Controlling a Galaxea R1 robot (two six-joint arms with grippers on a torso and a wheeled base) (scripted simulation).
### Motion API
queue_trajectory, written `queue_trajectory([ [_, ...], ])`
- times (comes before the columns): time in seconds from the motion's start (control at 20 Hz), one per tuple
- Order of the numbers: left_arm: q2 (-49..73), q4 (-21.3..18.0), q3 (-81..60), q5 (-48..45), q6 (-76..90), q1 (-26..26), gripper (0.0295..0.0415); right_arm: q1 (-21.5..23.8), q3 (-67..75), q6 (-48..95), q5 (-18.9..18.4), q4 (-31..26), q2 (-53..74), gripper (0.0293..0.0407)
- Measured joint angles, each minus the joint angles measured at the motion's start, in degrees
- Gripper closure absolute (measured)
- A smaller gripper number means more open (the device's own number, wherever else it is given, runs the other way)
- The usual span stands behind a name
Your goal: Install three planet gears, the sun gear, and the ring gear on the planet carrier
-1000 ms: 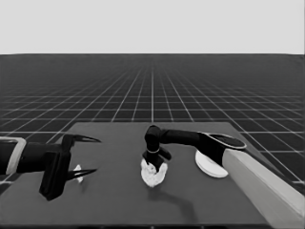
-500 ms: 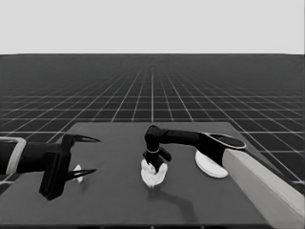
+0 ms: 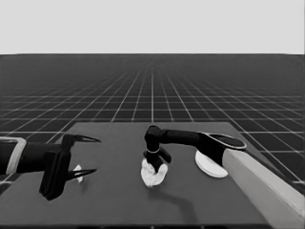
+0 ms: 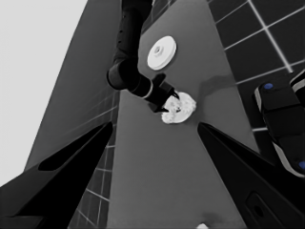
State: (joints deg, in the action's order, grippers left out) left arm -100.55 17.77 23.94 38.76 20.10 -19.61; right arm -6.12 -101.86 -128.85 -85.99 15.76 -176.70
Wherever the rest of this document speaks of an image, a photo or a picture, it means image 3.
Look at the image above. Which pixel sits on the small white T-shaped piece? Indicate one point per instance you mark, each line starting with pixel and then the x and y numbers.
pixel 77 167

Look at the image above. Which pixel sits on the white round carrier with pins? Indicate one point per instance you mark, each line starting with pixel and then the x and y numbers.
pixel 160 180

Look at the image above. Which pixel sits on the large thick white disc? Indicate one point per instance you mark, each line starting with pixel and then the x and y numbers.
pixel 206 167

